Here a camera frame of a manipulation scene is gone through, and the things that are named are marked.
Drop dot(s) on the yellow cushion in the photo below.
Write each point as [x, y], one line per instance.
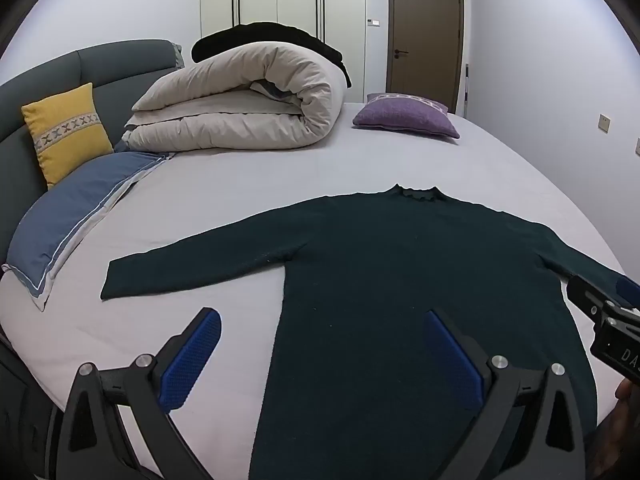
[67, 130]

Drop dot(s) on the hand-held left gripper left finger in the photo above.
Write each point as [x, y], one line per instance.
[192, 360]

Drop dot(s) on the beige rolled duvet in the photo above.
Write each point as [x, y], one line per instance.
[240, 105]

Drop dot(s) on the black cloth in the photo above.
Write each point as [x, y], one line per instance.
[260, 34]

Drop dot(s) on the person's right hand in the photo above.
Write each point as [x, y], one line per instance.
[627, 391]

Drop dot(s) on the bed with white sheet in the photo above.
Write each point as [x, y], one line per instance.
[250, 185]

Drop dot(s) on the brown door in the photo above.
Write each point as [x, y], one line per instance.
[425, 35]

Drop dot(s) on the grey-blue headboard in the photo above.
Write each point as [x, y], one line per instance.
[55, 72]

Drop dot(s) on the blue pillow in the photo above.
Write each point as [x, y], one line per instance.
[70, 220]

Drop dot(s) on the dark green sweater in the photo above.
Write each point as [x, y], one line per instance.
[380, 270]

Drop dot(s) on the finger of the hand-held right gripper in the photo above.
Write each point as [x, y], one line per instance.
[582, 291]
[629, 290]

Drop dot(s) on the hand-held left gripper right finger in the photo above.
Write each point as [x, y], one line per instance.
[450, 360]

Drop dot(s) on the purple cushion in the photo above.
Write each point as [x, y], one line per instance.
[405, 115]

